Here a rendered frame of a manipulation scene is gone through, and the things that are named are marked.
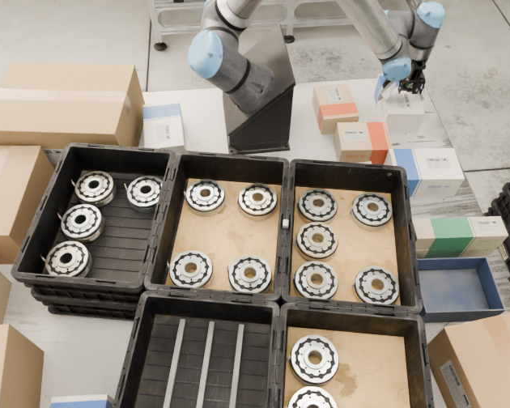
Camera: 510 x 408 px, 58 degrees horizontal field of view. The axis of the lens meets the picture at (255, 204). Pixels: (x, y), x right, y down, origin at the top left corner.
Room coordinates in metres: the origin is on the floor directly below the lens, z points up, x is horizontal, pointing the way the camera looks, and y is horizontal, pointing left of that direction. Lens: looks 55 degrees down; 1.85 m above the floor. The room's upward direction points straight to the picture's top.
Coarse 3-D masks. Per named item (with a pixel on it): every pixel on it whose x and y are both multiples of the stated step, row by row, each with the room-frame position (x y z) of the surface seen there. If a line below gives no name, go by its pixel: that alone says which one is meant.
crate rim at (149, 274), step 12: (180, 156) 0.78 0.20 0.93; (204, 156) 0.78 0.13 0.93; (216, 156) 0.78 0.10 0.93; (228, 156) 0.78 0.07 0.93; (240, 156) 0.78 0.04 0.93; (252, 156) 0.78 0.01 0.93; (264, 156) 0.78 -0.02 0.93; (288, 168) 0.74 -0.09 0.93; (168, 192) 0.67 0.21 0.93; (168, 204) 0.63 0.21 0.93; (156, 240) 0.53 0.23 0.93; (156, 252) 0.50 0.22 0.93; (276, 264) 0.47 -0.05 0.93; (276, 276) 0.44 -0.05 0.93; (156, 288) 0.41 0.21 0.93; (168, 288) 0.41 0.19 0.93; (180, 288) 0.41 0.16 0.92; (192, 288) 0.41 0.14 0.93; (204, 288) 0.41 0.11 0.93; (276, 288) 0.41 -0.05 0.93; (276, 300) 0.38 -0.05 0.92
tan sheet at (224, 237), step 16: (224, 208) 0.69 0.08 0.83; (192, 224) 0.63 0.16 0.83; (208, 224) 0.63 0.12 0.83; (224, 224) 0.63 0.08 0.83; (240, 224) 0.63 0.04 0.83; (256, 224) 0.63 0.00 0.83; (272, 224) 0.63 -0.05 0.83; (176, 240) 0.59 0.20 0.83; (192, 240) 0.59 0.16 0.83; (208, 240) 0.59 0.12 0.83; (224, 240) 0.59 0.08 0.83; (240, 240) 0.59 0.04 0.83; (256, 240) 0.59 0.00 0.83; (272, 240) 0.59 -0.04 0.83; (208, 256) 0.54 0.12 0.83; (224, 256) 0.54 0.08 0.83; (240, 256) 0.54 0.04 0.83; (272, 256) 0.54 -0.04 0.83; (192, 272) 0.50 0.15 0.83; (224, 272) 0.50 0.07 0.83; (272, 272) 0.50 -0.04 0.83; (208, 288) 0.45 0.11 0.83; (224, 288) 0.45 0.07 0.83; (272, 288) 0.45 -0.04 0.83
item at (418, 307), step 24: (360, 168) 0.75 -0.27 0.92; (384, 168) 0.74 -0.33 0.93; (288, 192) 0.67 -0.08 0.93; (408, 192) 0.67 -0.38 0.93; (288, 216) 0.59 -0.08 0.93; (408, 216) 0.59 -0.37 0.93; (288, 240) 0.53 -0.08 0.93; (408, 240) 0.53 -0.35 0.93; (288, 264) 0.47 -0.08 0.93; (408, 312) 0.35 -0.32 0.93
